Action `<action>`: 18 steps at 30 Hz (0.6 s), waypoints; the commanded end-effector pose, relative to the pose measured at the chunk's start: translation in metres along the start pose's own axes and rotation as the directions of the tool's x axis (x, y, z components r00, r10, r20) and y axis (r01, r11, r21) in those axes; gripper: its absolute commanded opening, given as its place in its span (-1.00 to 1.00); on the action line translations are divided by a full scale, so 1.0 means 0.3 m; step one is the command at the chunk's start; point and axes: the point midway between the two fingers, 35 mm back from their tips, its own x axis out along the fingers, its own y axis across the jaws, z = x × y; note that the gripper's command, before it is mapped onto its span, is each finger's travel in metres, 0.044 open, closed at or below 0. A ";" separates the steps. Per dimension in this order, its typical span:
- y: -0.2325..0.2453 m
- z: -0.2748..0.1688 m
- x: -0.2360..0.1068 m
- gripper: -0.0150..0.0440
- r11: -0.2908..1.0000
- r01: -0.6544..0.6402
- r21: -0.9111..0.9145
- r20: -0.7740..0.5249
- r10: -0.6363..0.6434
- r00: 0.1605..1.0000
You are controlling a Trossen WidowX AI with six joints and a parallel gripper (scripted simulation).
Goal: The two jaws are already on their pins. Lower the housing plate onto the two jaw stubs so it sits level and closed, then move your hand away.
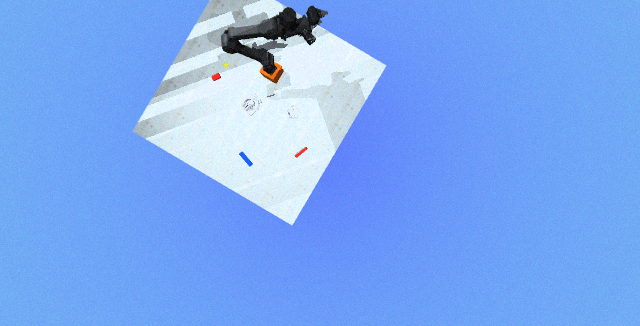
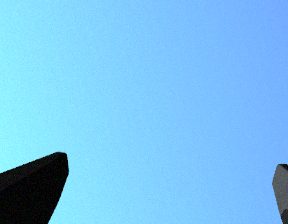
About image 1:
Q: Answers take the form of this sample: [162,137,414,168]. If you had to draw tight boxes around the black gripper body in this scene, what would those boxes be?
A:
[295,5,319,35]

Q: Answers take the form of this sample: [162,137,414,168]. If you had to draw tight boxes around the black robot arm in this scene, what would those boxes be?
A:
[221,7,316,75]

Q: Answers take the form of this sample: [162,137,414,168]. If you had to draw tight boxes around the blue flat rectangular plate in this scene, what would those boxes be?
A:
[239,152,253,166]

